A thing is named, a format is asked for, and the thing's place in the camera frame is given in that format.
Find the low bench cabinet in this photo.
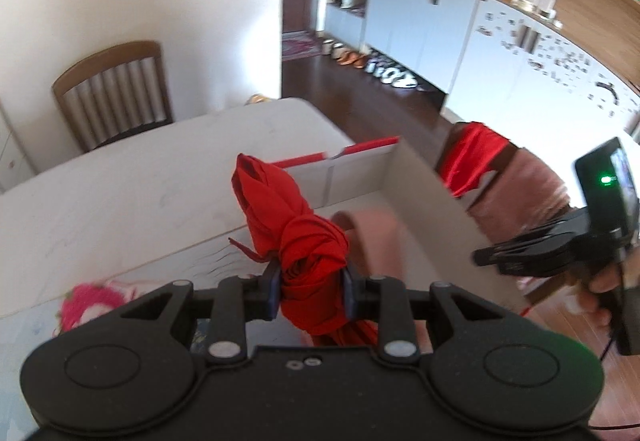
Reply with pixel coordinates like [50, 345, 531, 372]
[325, 4, 367, 48]

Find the red garment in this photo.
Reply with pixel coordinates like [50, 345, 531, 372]
[440, 122, 508, 198]

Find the white cardboard box red rim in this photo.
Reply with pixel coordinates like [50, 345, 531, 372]
[200, 136, 533, 322]

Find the pink cloth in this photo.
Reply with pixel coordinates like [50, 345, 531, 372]
[330, 210, 433, 354]

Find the dark wooden chair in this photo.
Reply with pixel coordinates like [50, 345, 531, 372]
[434, 121, 576, 232]

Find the wooden slat-back chair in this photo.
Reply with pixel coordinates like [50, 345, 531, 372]
[52, 40, 175, 153]

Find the pink plush toy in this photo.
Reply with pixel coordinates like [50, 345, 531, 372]
[60, 280, 151, 329]

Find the row of shoes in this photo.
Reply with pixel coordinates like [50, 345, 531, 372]
[322, 38, 418, 89]

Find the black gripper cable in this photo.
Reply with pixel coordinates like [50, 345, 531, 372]
[589, 328, 640, 431]

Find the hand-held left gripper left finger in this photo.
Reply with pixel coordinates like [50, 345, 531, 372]
[117, 260, 282, 366]

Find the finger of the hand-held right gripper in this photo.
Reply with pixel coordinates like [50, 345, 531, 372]
[474, 236, 576, 267]
[505, 214, 591, 244]

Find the person's right hand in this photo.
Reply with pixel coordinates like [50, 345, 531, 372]
[575, 266, 623, 326]

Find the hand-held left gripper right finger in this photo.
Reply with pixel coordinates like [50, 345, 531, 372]
[341, 266, 501, 366]

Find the white sticker cabinet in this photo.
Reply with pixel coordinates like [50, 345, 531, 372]
[442, 0, 640, 144]

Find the pink towel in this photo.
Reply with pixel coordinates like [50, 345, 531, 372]
[467, 148, 572, 247]

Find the red patterned rug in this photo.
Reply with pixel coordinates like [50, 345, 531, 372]
[281, 32, 323, 62]

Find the blue-grey cabinet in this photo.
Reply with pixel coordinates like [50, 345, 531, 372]
[364, 0, 482, 93]

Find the red cloth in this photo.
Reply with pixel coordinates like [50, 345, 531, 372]
[229, 153, 382, 348]

